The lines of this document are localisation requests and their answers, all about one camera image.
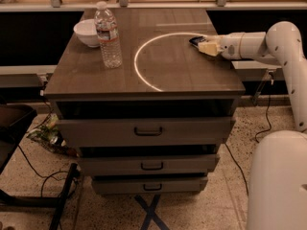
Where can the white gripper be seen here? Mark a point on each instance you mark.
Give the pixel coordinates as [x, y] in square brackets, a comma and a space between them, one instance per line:
[229, 47]

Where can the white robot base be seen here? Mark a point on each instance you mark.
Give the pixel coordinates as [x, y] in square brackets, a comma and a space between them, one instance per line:
[278, 183]

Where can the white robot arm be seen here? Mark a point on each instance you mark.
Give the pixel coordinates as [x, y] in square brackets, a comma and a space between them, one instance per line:
[281, 44]

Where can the clear plastic water bottle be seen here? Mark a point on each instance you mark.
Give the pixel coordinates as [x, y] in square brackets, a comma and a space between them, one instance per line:
[108, 36]

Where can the grey three-drawer cabinet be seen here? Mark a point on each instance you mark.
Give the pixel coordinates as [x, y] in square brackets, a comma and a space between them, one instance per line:
[162, 76]

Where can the white ceramic bowl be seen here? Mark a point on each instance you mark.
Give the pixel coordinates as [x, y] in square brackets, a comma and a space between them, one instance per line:
[85, 31]

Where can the bottom grey drawer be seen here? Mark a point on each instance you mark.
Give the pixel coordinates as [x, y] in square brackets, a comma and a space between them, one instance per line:
[149, 185]

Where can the grey drawer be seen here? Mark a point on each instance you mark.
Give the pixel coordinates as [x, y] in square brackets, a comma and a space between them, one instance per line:
[145, 132]
[149, 185]
[141, 165]

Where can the middle grey drawer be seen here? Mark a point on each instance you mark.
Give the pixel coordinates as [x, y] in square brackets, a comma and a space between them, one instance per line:
[141, 165]

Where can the top grey drawer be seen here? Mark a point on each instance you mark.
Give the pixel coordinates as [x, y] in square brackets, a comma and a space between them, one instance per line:
[145, 132]

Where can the blue tape cross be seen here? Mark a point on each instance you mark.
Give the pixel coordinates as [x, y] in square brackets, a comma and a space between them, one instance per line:
[151, 214]

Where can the snack bags pile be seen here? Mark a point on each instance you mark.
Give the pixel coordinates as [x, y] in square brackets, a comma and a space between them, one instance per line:
[47, 134]

